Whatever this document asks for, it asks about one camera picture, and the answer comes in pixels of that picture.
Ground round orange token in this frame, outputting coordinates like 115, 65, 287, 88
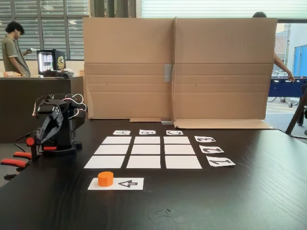
97, 171, 114, 188

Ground white paper grid square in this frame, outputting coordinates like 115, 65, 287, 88
165, 155, 203, 169
164, 144, 196, 155
163, 136, 191, 145
94, 144, 130, 155
130, 144, 161, 155
133, 136, 161, 145
101, 136, 133, 145
126, 155, 161, 169
83, 155, 126, 169

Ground red black table clamp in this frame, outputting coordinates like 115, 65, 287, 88
0, 136, 59, 181

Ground dark wooden counter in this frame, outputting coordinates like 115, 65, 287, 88
0, 76, 85, 144

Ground white plastic bag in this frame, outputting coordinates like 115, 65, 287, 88
63, 68, 78, 78

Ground black mini fridge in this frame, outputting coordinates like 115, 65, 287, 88
36, 49, 66, 78

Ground person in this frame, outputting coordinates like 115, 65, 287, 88
251, 11, 296, 83
1, 21, 36, 78

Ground grey window blinds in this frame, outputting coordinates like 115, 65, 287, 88
0, 0, 90, 61

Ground white arrow paper sheet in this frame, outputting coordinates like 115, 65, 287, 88
87, 177, 145, 191

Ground paper label number 3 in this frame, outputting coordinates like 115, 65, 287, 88
194, 136, 216, 143

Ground clear tape scraps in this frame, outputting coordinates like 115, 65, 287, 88
148, 208, 186, 225

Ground paper label number 2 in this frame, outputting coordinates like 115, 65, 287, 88
199, 145, 225, 154

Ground white roller blind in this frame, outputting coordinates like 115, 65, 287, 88
141, 0, 307, 19

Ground paper label number 1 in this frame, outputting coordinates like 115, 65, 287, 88
206, 155, 236, 167

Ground large brown cardboard screen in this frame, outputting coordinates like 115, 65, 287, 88
82, 16, 278, 130

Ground blue foosball table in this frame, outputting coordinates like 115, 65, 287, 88
267, 76, 307, 108

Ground dark wooden stand leg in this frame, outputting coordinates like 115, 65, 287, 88
284, 83, 307, 141

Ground blue panel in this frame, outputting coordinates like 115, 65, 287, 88
294, 44, 307, 77

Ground black power cable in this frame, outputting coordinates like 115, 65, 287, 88
13, 129, 39, 154

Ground white red servo cable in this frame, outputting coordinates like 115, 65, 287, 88
62, 93, 87, 118

